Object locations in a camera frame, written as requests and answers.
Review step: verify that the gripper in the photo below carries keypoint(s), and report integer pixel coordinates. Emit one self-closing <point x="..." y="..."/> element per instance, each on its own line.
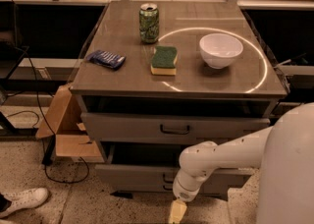
<point x="184" y="191"/>

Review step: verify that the grey drawer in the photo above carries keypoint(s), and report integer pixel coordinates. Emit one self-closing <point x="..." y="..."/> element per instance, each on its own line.
<point x="168" y="129"/>
<point x="151" y="168"/>

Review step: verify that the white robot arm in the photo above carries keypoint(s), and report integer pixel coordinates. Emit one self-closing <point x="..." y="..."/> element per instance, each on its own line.
<point x="284" y="154"/>

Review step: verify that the grey top drawer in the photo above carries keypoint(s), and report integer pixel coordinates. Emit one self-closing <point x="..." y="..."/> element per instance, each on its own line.
<point x="168" y="129"/>

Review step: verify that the grey drawer cabinet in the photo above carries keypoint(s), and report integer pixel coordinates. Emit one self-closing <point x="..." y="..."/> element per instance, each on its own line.
<point x="248" y="88"/>

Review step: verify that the brown cardboard box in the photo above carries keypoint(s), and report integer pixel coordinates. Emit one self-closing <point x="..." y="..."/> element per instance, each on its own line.
<point x="63" y="122"/>

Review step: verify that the green yellow sponge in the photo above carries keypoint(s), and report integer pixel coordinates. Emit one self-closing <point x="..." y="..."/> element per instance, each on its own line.
<point x="164" y="61"/>

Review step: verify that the white bowl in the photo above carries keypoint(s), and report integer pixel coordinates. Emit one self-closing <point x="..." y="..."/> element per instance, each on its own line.
<point x="219" y="50"/>

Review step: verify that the blue snack packet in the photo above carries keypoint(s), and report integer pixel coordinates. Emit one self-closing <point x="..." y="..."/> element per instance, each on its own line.
<point x="106" y="59"/>

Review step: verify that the white sneaker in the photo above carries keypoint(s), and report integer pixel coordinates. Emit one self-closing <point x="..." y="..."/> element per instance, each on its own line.
<point x="31" y="198"/>

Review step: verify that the green soda can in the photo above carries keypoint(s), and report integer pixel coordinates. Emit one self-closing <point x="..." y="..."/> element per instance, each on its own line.
<point x="149" y="22"/>

